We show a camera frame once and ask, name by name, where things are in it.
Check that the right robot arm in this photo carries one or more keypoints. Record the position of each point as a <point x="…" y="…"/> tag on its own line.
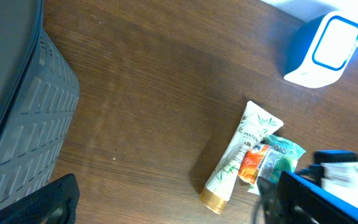
<point x="316" y="170"/>

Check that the white barcode scanner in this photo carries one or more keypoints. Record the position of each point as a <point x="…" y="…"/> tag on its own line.
<point x="321" y="49"/>

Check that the white cream tube gold cap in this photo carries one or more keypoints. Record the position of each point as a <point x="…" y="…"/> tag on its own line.
<point x="255" y="125"/>

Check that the small teal tissue pack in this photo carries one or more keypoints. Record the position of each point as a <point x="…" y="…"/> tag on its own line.
<point x="274" y="163"/>

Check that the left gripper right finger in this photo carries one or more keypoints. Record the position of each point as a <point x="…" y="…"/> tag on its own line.
<point x="296" y="200"/>

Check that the small orange packet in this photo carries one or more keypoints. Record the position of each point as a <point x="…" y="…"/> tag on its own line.
<point x="251" y="163"/>

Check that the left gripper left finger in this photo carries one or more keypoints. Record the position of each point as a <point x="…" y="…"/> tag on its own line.
<point x="54" y="203"/>

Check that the grey plastic mesh basket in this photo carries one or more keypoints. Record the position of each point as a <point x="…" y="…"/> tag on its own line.
<point x="39" y="93"/>

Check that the teal wet wipes pack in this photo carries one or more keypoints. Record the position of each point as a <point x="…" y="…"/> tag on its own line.
<point x="281" y="145"/>

